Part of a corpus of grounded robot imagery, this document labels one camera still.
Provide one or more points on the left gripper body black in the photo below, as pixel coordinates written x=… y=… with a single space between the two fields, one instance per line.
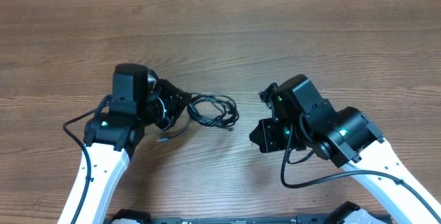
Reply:
x=169 y=98

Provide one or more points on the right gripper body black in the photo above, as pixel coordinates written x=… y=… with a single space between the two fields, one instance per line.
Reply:
x=276 y=134

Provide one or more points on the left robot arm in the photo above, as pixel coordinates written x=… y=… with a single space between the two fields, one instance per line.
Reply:
x=138 y=99

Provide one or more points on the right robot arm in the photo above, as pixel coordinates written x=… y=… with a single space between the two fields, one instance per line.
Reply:
x=301 y=118

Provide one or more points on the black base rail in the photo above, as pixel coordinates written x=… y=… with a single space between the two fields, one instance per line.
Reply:
x=346 y=213

